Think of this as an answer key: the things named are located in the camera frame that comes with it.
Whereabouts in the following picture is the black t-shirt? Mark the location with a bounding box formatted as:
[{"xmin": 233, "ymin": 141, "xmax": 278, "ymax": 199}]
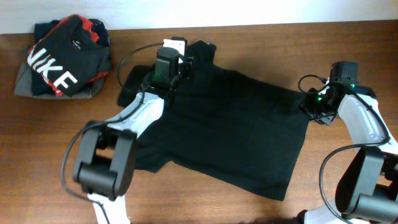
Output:
[{"xmin": 135, "ymin": 40, "xmax": 309, "ymax": 201}]

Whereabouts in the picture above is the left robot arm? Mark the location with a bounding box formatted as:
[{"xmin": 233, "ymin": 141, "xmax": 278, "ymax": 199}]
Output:
[{"xmin": 72, "ymin": 40, "xmax": 192, "ymax": 223}]

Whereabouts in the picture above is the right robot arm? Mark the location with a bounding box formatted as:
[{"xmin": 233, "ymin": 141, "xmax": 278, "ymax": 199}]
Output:
[{"xmin": 299, "ymin": 61, "xmax": 397, "ymax": 224}]

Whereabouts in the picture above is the red folded shirt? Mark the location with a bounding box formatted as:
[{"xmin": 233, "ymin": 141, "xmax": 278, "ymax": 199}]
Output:
[{"xmin": 26, "ymin": 14, "xmax": 111, "ymax": 97}]

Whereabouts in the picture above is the black Nike folded shirt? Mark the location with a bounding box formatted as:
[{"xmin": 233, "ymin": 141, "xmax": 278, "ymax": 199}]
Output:
[{"xmin": 27, "ymin": 15, "xmax": 111, "ymax": 97}]

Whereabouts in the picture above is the navy folded shirt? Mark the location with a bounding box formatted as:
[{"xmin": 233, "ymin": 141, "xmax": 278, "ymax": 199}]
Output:
[{"xmin": 32, "ymin": 19, "xmax": 110, "ymax": 96}]

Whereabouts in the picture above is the grey folded shirt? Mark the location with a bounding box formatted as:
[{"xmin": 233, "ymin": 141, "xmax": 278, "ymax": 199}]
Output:
[{"xmin": 14, "ymin": 49, "xmax": 104, "ymax": 100}]

